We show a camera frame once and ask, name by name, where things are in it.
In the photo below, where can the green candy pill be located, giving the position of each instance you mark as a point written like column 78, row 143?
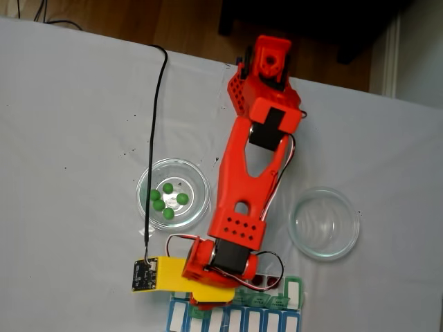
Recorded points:
column 182, row 198
column 154, row 195
column 167, row 188
column 169, row 213
column 158, row 205

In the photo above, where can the white table cloth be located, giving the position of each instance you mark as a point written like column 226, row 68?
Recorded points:
column 69, row 138

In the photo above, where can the red candy pill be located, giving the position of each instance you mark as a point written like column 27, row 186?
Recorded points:
column 257, row 280
column 271, row 281

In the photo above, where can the clear glass bowl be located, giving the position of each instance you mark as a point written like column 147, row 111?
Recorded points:
column 194, row 180
column 325, row 221

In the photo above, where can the black camera circuit board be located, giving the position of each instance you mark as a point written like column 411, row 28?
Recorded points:
column 143, row 275

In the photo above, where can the white door trim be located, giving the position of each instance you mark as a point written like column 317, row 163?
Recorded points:
column 391, row 62

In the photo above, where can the dark wooden furniture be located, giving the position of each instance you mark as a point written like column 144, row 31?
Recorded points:
column 311, row 17

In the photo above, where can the blue green pill organizer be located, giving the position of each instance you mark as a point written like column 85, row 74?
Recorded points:
column 256, row 320

